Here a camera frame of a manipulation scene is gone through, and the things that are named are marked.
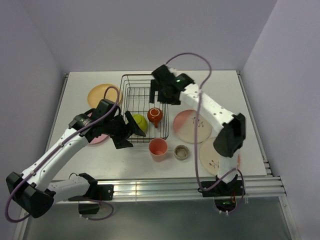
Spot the pink cream plate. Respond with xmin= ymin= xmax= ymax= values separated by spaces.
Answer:
xmin=172 ymin=109 xmax=212 ymax=144
xmin=199 ymin=137 xmax=224 ymax=176

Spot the pink cream plate upper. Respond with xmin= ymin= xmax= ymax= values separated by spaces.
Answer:
xmin=172 ymin=109 xmax=212 ymax=144

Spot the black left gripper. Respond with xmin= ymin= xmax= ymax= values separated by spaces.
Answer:
xmin=102 ymin=111 xmax=145 ymax=149

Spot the speckled ceramic small cup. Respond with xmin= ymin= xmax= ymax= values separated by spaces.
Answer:
xmin=174 ymin=145 xmax=190 ymax=161

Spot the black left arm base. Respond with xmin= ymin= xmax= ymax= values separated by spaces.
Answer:
xmin=78 ymin=184 xmax=114 ymax=218

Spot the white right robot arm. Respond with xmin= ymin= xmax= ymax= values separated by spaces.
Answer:
xmin=149 ymin=64 xmax=246 ymax=195

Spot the pink plastic plate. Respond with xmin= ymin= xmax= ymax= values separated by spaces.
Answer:
xmin=86 ymin=111 xmax=111 ymax=146

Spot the pink cream plate lower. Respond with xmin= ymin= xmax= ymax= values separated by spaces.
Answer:
xmin=199 ymin=137 xmax=224 ymax=176

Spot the orange plastic plate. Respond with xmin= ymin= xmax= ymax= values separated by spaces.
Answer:
xmin=87 ymin=83 xmax=123 ymax=108

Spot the aluminium frame rail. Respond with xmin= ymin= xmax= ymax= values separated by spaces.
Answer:
xmin=98 ymin=175 xmax=287 ymax=202

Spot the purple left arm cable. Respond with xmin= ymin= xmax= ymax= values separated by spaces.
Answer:
xmin=4 ymin=86 xmax=121 ymax=223

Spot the black wire dish rack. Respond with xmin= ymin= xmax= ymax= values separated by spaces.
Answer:
xmin=120 ymin=74 xmax=169 ymax=144

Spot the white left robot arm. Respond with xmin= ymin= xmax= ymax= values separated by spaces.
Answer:
xmin=5 ymin=99 xmax=146 ymax=218

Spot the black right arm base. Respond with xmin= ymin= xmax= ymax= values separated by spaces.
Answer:
xmin=197 ymin=179 xmax=247 ymax=198

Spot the salmon pink cup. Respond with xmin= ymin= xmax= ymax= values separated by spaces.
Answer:
xmin=148 ymin=138 xmax=168 ymax=163

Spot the orange black mug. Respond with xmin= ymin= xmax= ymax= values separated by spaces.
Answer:
xmin=147 ymin=107 xmax=163 ymax=129

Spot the lime green bowl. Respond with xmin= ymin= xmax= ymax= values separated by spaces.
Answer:
xmin=132 ymin=114 xmax=148 ymax=133

